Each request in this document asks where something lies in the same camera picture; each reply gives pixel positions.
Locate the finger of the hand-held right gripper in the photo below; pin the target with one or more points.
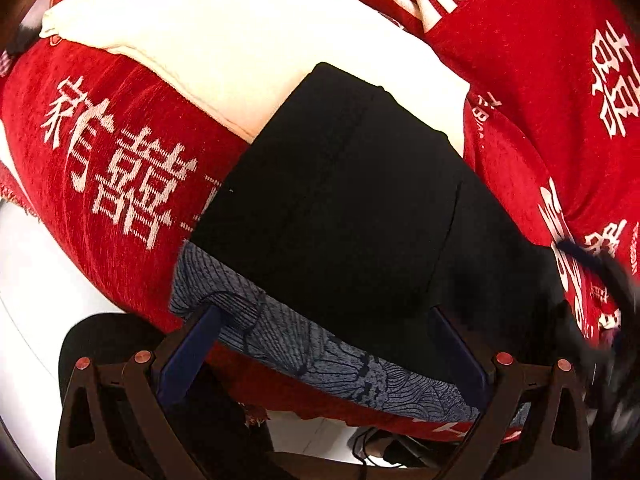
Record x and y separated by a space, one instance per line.
580 252

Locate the dark round seat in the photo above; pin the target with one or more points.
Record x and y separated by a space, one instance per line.
100 332

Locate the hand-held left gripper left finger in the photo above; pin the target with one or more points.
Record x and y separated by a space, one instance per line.
192 355

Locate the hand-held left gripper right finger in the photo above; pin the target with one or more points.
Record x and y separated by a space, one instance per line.
460 360

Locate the cream white cloth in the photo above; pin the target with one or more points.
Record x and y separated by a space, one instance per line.
225 50

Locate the black pants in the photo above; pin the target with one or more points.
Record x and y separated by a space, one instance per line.
340 200

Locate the red printed blanket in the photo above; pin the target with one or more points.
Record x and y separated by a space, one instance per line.
525 85

